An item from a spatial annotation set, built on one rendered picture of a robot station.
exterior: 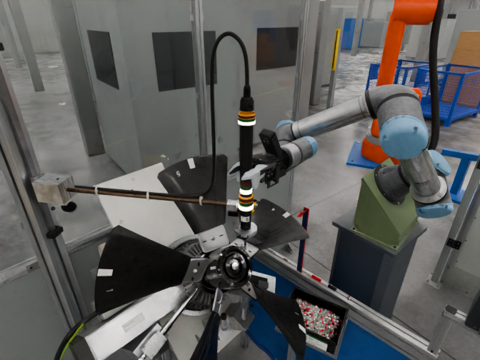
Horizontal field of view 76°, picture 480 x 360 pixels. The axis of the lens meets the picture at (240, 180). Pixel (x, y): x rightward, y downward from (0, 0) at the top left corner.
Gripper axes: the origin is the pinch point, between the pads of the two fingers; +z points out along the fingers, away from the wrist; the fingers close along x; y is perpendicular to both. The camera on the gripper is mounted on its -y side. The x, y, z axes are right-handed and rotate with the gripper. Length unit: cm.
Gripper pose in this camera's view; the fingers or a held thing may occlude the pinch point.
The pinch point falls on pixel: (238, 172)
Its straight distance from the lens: 83.4
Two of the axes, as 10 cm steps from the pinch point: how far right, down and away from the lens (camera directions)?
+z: -7.0, 3.3, -6.4
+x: -7.2, -3.3, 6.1
